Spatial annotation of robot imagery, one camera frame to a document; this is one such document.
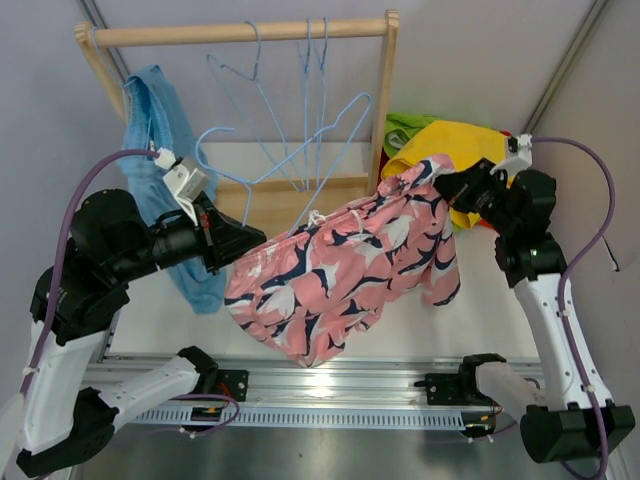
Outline light blue shorts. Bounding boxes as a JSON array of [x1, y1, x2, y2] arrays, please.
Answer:
[[119, 63, 227, 315]]

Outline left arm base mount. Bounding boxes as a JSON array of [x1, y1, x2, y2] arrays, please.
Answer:
[[192, 369, 250, 402]]

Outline green shorts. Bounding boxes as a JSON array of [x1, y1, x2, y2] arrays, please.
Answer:
[[383, 113, 438, 158]]

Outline blue hanger of pink shorts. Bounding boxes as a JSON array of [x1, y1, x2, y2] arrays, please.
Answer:
[[193, 92, 373, 237]]

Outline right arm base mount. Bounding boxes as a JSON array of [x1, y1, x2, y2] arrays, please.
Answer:
[[413, 373, 493, 407]]

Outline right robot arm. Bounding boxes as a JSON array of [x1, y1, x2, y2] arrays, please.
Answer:
[[434, 159, 635, 464]]

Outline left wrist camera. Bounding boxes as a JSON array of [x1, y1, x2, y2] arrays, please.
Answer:
[[154, 147, 209, 225]]

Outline pink patterned shorts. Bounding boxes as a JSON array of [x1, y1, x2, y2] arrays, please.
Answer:
[[224, 154, 460, 367]]

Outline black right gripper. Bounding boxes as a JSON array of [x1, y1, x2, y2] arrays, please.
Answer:
[[432, 159, 518, 237]]

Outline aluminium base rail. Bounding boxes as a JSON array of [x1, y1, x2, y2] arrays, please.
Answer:
[[79, 352, 551, 413]]

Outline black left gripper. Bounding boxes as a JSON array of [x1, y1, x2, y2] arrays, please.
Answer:
[[108, 190, 266, 285]]

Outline slotted cable duct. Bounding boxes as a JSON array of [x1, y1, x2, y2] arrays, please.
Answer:
[[133, 405, 466, 431]]

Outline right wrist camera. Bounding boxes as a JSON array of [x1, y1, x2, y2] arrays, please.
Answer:
[[491, 134, 533, 178]]

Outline blue hanger of yellow shorts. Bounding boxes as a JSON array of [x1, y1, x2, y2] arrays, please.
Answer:
[[296, 18, 312, 191]]

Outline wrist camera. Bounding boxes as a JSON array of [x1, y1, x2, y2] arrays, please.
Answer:
[[491, 134, 533, 178], [154, 147, 209, 225]]

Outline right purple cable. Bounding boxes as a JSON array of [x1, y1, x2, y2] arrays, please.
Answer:
[[529, 135, 616, 480]]

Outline orange shorts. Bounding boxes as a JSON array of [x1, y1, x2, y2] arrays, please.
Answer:
[[377, 130, 513, 232]]

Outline yellow shorts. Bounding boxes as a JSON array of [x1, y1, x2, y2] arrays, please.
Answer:
[[380, 119, 513, 231]]

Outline wooden clothes rack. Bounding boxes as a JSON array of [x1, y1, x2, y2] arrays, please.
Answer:
[[74, 9, 400, 208]]

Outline blue hanger of green shorts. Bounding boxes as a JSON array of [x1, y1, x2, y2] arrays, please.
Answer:
[[314, 17, 329, 187]]

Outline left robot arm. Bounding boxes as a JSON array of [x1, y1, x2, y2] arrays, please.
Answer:
[[17, 189, 266, 478]]

